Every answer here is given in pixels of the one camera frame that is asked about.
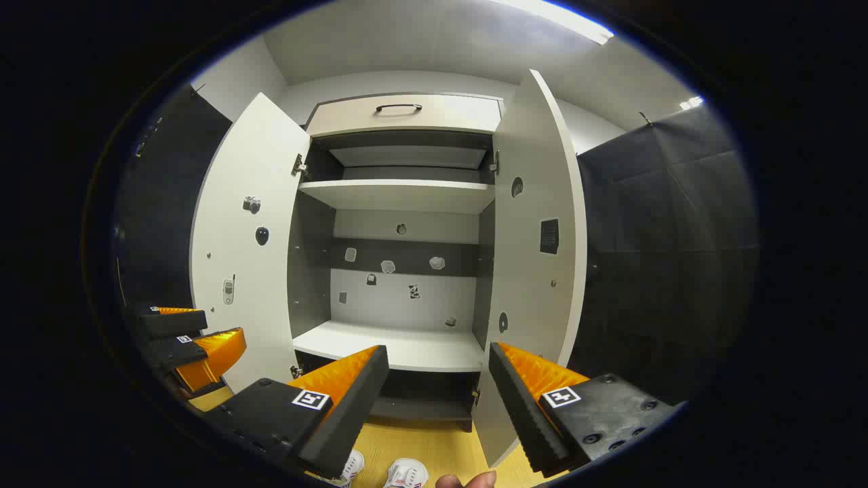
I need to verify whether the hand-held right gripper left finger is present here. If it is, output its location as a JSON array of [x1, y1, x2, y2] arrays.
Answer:
[[202, 344, 391, 479]]

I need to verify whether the white canvas shoe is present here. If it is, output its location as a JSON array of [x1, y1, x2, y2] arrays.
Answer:
[[383, 458, 429, 488], [336, 449, 366, 487]]

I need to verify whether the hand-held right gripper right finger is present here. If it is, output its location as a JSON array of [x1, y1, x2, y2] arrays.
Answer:
[[488, 342, 687, 478]]

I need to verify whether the white shoe cabinet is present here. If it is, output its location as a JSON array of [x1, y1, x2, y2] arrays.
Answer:
[[286, 91, 506, 433]]

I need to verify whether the white cabinet door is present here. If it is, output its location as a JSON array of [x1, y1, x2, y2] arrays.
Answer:
[[190, 93, 313, 394], [475, 69, 588, 468]]

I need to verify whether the black backdrop cloth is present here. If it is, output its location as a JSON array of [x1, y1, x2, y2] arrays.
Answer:
[[115, 85, 235, 380], [566, 105, 760, 407]]

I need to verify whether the cream cabinet drawer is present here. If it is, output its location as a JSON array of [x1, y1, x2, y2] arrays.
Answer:
[[305, 94, 504, 136]]

